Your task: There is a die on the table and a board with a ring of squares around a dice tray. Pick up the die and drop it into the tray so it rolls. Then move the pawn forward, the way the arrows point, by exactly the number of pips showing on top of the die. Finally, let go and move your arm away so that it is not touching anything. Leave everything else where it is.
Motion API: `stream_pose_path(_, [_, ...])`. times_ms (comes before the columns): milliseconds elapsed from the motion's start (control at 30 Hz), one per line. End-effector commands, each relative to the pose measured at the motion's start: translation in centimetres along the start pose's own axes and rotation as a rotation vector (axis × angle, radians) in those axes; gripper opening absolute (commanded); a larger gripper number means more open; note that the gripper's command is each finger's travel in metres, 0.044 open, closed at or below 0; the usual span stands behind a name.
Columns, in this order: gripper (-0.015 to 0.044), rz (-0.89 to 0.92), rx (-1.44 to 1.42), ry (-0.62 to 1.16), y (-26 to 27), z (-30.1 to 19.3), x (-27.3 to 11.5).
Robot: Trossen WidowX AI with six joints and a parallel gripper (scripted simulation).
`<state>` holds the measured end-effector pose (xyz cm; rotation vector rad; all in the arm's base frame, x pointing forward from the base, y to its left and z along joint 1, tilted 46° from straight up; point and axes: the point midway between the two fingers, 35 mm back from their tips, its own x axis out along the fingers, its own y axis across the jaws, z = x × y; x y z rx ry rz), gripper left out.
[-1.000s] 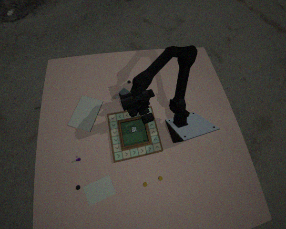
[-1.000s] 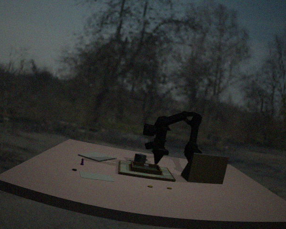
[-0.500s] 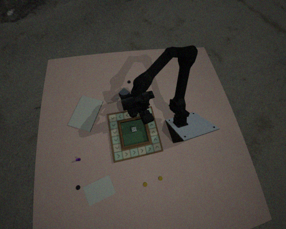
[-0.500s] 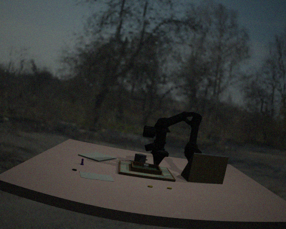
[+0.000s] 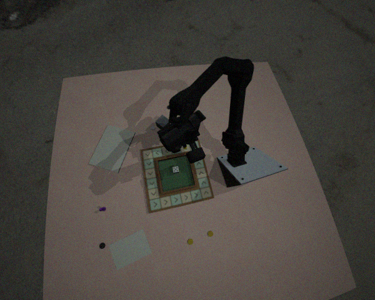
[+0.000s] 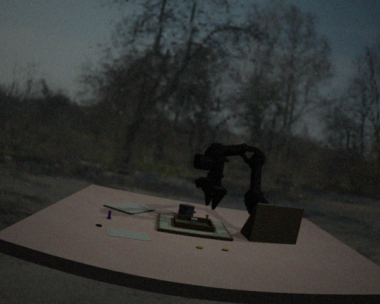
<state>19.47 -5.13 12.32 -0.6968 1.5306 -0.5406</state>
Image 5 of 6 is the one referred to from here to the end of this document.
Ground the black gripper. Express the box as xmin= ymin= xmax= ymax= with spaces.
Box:
xmin=184 ymin=132 xmax=206 ymax=164

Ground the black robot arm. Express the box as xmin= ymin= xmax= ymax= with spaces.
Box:
xmin=157 ymin=56 xmax=254 ymax=168

